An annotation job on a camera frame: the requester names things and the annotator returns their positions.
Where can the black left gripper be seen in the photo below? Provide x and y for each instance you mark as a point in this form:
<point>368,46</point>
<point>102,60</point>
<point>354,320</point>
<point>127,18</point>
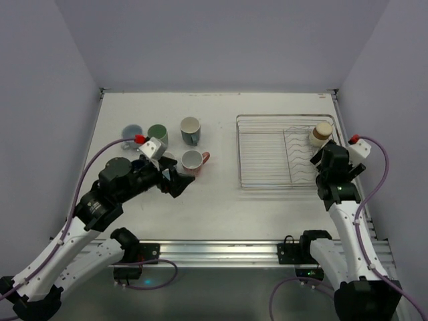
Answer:
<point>165,178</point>

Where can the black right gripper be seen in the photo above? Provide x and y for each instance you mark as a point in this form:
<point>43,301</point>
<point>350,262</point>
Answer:
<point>316,156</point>

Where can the light blue mug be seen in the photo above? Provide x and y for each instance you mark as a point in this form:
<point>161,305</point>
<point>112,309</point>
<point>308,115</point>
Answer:
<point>168,157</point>

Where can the pink mug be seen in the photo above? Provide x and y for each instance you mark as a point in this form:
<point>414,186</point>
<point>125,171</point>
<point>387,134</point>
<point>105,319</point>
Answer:
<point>193,160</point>

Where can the dark blue mug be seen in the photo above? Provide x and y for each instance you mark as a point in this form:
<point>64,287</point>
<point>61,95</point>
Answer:
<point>138,164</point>

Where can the sage green cup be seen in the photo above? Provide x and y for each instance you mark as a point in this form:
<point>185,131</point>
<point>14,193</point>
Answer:
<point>160,132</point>

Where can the teal grey mug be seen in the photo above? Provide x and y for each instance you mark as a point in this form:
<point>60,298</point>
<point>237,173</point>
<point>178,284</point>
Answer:
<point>190,130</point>

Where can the pale blue footed cup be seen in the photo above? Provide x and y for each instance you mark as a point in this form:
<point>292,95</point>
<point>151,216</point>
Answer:
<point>131,131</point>

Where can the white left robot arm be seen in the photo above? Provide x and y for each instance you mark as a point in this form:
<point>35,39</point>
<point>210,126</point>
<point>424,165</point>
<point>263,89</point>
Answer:
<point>37,292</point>

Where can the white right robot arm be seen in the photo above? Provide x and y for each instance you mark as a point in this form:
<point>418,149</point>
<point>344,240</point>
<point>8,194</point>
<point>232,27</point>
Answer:
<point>362,288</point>

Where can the cream cup far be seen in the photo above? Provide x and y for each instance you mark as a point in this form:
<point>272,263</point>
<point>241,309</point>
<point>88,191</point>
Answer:
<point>320,134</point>

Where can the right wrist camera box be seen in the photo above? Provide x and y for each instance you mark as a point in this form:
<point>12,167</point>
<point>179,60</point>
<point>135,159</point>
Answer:
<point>358,150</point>

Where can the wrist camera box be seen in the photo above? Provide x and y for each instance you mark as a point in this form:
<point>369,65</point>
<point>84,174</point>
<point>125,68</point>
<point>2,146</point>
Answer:
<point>153,149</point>
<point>358,150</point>

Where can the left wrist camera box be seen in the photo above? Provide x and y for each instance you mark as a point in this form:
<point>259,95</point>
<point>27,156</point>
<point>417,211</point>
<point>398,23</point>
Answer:
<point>153,149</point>

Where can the metal wire dish rack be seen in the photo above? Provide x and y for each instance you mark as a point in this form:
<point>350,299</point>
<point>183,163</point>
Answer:
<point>274,150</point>

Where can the aluminium front rail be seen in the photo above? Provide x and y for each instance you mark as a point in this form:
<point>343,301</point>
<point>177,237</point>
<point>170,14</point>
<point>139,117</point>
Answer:
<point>219,254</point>

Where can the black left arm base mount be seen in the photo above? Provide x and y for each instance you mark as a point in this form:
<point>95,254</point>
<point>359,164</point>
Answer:
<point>134,251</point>

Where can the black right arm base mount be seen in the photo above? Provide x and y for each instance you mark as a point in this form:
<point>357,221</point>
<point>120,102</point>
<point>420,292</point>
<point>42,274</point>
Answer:
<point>292,252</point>

